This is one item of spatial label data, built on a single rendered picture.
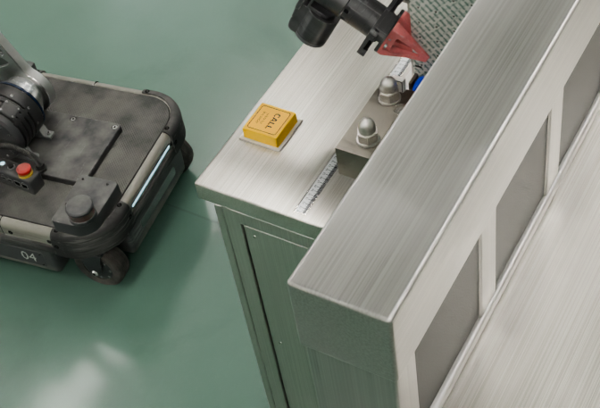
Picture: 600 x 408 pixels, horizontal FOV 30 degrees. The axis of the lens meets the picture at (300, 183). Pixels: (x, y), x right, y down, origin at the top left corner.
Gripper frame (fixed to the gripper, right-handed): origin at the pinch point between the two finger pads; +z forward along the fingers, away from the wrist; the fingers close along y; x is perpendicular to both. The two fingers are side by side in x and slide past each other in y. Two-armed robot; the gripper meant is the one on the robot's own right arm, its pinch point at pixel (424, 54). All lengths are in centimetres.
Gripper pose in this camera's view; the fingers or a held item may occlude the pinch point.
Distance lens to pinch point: 179.5
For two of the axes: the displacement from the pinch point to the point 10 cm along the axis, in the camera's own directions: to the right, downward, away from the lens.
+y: -4.8, 6.9, -5.4
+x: 3.1, -4.5, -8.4
